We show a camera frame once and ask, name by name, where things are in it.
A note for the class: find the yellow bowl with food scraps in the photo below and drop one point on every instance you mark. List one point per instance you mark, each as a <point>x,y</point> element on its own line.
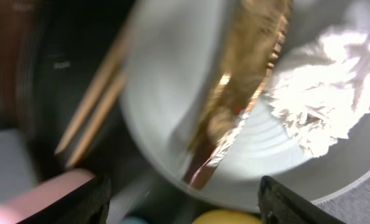
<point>226,217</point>

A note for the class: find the white tissue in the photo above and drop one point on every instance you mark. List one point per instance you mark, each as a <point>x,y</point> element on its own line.
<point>320,90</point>

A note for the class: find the lower wooden chopstick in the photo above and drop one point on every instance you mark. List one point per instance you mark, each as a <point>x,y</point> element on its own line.
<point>96,105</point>

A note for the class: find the wooden chopstick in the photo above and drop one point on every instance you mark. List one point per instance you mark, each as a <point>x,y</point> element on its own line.
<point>96,105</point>
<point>112,61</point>

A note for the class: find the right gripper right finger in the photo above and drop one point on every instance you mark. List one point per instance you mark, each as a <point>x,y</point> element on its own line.
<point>280,205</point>

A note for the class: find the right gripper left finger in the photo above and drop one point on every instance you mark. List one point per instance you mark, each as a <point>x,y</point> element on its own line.
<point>88,204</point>

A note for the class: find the grey plastic dishwasher rack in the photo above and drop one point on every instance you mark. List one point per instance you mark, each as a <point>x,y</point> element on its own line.
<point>17,173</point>

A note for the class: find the upper wooden chopstick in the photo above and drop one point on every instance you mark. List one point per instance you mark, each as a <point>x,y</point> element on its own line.
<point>112,61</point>

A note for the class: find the round black tray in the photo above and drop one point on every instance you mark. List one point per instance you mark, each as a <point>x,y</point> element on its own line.
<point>63,52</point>

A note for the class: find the grey round plate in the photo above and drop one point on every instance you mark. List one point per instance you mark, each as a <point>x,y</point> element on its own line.
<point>171,58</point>

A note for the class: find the gold snack wrapper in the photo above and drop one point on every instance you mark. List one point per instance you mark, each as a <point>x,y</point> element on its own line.
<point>252,44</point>

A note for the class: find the pink plastic cup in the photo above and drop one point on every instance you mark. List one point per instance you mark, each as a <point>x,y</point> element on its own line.
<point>29,203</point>

